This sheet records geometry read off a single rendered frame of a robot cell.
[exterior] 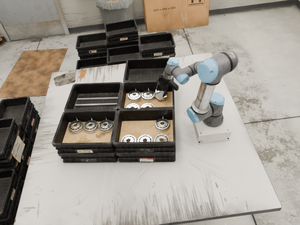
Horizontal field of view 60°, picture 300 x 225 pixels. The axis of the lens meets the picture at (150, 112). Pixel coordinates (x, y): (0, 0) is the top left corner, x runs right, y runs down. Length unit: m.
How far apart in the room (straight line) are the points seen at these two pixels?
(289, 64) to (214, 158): 2.39
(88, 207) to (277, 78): 2.78
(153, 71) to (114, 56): 1.13
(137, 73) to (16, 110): 1.41
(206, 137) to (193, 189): 0.38
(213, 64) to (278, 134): 1.80
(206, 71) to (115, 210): 0.98
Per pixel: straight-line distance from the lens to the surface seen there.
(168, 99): 2.03
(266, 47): 4.23
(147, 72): 2.31
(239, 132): 2.03
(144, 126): 1.86
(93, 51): 3.50
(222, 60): 1.40
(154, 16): 4.45
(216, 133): 1.87
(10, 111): 3.09
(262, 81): 3.60
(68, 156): 1.91
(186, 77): 1.72
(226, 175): 1.81
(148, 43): 3.30
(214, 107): 1.76
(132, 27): 3.66
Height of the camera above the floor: 2.25
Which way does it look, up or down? 47 degrees down
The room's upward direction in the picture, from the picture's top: 7 degrees counter-clockwise
